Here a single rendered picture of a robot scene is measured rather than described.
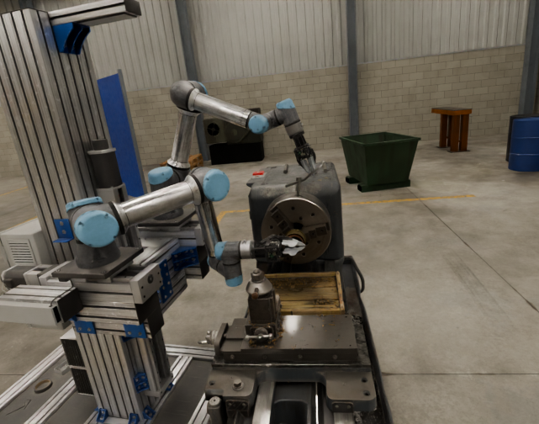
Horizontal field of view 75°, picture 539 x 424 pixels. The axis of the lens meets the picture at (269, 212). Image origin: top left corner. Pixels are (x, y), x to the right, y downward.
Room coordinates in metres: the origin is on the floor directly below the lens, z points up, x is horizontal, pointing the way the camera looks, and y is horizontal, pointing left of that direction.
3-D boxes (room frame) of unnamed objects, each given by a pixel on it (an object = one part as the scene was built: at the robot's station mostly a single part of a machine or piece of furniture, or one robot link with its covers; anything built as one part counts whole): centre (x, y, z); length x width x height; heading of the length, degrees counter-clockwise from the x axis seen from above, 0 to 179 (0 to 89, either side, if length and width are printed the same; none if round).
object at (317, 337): (0.92, -0.01, 0.95); 0.43 x 0.17 x 0.05; 81
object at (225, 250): (1.33, 0.18, 1.08); 0.11 x 0.08 x 0.09; 80
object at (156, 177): (1.67, 0.50, 1.33); 0.13 x 0.12 x 0.14; 163
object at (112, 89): (7.35, 3.45, 1.18); 4.12 x 0.80 x 2.35; 43
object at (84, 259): (1.19, 0.64, 1.21); 0.15 x 0.15 x 0.10
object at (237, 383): (0.87, -0.01, 0.90); 0.47 x 0.30 x 0.06; 81
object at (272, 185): (1.91, -0.16, 1.06); 0.59 x 0.48 x 0.39; 171
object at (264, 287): (0.93, 0.05, 1.13); 0.08 x 0.08 x 0.03
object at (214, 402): (0.77, 0.20, 0.84); 0.04 x 0.04 x 0.10; 81
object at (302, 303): (1.27, -0.08, 0.89); 0.36 x 0.30 x 0.04; 81
